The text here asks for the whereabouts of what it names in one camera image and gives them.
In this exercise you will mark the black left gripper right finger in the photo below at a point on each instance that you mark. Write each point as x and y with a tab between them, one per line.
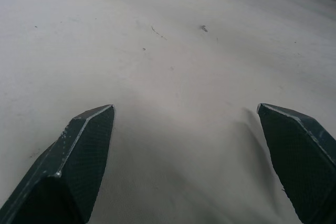
302	161

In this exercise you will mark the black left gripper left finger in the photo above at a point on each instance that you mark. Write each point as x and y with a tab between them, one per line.
78	161

